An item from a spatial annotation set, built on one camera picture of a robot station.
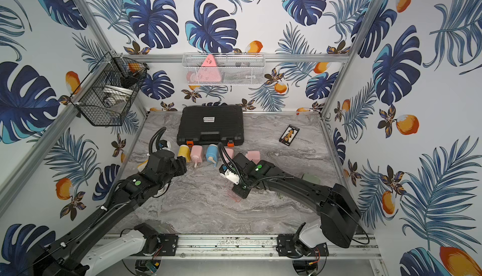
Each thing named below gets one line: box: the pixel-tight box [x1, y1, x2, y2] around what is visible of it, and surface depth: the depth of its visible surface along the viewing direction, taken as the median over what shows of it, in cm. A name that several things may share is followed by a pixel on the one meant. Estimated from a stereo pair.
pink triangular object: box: [187, 53, 222, 83], surface depth 92 cm
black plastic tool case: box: [176, 104, 245, 146], surface depth 109 cm
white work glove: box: [136, 159, 149, 173], surface depth 98 cm
